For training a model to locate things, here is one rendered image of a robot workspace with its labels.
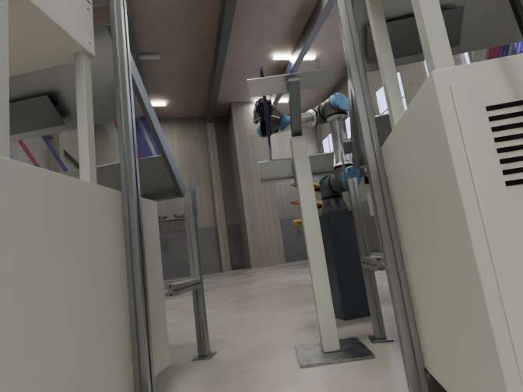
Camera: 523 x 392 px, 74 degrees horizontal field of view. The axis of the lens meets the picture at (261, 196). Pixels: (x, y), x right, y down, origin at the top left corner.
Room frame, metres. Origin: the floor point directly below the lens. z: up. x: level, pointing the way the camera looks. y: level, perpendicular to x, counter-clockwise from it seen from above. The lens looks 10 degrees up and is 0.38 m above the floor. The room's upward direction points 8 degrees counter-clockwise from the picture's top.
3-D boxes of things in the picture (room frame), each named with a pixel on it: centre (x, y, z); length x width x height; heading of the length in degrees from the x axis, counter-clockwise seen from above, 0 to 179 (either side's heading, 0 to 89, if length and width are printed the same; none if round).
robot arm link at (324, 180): (1.93, -0.40, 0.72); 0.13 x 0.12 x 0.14; 28
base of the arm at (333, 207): (1.93, -0.40, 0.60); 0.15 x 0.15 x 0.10
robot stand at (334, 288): (1.93, -0.40, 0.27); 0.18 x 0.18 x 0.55; 14
